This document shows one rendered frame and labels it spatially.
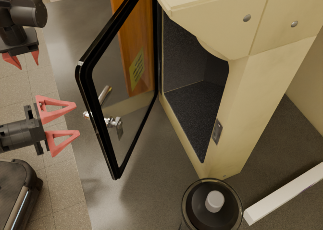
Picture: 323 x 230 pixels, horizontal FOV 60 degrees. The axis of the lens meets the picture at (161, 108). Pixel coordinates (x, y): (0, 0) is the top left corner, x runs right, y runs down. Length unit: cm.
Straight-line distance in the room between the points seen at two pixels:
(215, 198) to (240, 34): 27
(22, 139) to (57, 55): 55
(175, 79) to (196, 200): 41
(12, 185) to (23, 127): 109
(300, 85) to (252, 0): 71
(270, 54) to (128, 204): 52
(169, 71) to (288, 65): 39
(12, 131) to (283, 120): 74
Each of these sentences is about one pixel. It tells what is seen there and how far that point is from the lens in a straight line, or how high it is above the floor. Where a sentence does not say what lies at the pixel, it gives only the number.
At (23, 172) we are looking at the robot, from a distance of 172.
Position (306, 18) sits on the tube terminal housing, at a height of 145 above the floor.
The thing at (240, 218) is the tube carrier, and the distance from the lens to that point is 53.
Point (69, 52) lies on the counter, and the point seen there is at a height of 94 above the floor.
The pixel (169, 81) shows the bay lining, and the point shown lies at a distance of 81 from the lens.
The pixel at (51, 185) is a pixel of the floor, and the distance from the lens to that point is 190.
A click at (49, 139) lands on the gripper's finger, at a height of 110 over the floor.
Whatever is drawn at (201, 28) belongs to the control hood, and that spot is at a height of 148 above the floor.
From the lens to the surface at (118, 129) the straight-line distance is 57.
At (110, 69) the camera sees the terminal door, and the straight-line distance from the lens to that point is 49.
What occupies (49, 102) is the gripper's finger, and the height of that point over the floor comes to 120.
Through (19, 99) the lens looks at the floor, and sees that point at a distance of 237.
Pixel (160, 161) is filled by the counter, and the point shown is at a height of 94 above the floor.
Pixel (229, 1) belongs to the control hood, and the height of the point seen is 150.
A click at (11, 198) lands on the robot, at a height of 24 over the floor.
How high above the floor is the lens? 166
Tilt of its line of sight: 54 degrees down
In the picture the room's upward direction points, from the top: straight up
